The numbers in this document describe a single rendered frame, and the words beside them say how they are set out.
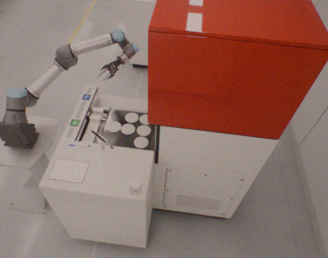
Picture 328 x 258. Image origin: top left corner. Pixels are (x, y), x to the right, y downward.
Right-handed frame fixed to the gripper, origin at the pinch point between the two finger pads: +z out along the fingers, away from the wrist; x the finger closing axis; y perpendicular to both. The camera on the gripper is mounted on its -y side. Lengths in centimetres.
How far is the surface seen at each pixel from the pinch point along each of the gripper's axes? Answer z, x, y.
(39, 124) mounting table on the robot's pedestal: 55, -4, -22
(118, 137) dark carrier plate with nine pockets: 19.2, 36.7, 13.4
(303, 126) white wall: -129, 178, -23
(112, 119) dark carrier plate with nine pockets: 13.5, 27.2, -0.5
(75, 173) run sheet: 51, 29, 35
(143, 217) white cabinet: 43, 77, 44
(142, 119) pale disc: -2.8, 41.3, 5.0
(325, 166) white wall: -94, 183, 25
